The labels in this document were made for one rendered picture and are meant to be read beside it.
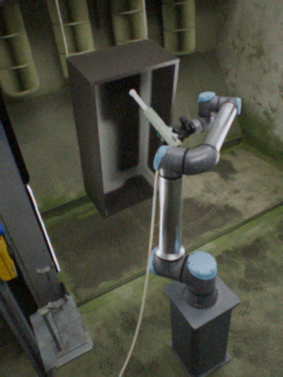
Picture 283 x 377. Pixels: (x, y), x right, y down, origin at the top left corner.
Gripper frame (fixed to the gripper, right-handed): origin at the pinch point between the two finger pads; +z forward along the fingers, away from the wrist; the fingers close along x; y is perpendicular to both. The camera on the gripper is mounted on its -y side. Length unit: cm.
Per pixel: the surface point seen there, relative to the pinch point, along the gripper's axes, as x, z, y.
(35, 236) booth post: -4, 78, 40
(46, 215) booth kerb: 80, 49, 170
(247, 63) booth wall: 106, -204, 73
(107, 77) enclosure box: 42.6, 11.7, -11.6
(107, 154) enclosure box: 60, -4, 81
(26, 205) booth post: 4, 77, 20
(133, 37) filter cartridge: 147, -76, 40
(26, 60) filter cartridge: 155, 24, 47
